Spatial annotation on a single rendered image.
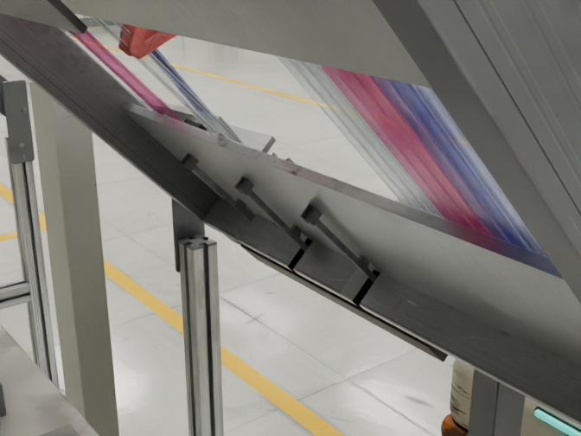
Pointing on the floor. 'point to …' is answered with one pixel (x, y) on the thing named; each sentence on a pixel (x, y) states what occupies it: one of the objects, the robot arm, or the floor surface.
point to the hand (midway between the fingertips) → (133, 45)
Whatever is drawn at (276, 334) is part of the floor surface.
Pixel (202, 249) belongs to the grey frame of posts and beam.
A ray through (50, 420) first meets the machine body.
